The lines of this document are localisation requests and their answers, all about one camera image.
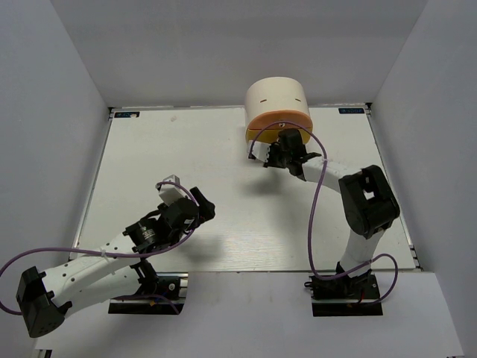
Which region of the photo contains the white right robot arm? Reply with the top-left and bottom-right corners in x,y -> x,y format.
249,128 -> 400,298

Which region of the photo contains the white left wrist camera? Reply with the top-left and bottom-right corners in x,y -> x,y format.
156,175 -> 186,206

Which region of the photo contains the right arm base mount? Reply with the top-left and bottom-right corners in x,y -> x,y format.
304,273 -> 383,317

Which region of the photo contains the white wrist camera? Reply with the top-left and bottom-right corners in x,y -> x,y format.
247,140 -> 271,163
156,175 -> 186,206

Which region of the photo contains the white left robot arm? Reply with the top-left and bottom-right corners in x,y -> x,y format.
16,186 -> 215,338

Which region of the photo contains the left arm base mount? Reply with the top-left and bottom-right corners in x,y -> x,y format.
108,273 -> 189,315

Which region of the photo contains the round cream drawer organizer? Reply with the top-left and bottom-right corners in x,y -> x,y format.
244,77 -> 313,157

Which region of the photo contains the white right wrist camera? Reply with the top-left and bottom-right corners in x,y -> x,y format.
247,140 -> 271,163

